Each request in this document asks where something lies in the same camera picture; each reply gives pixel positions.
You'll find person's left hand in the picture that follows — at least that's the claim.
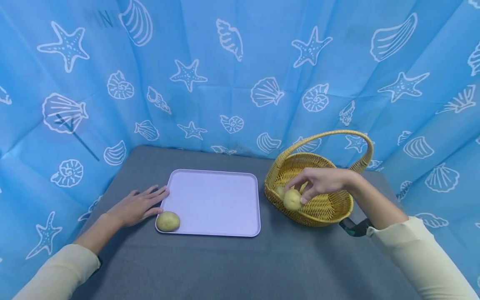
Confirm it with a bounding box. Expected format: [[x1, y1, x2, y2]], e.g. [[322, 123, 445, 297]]
[[106, 185, 170, 228]]

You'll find person's left forearm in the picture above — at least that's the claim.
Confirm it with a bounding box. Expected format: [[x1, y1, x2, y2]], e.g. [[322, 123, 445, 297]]
[[11, 213, 124, 300]]

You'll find lavender plastic tray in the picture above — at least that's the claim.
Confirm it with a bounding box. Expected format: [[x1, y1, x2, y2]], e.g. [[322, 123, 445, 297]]
[[155, 169, 262, 238]]

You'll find person's right forearm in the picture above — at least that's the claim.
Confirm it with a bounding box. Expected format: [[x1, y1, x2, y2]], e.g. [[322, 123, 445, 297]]
[[347, 172, 479, 300]]

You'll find person's right hand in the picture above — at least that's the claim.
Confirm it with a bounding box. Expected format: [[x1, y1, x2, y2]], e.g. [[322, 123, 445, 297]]
[[284, 167, 355, 205]]

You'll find yellow wicker basket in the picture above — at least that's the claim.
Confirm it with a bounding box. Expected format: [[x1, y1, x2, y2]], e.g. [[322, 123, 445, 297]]
[[263, 130, 375, 228]]

